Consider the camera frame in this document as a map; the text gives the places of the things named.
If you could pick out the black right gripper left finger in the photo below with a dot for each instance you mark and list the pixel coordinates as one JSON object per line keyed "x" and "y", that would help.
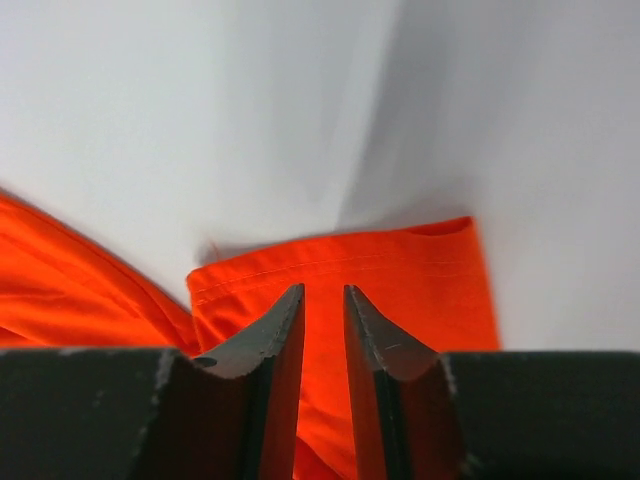
{"x": 155, "y": 413}

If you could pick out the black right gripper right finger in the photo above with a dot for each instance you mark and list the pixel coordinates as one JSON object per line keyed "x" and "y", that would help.
{"x": 421, "y": 414}

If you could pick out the orange t shirt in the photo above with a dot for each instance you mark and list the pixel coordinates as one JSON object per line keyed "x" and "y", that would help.
{"x": 60, "y": 289}

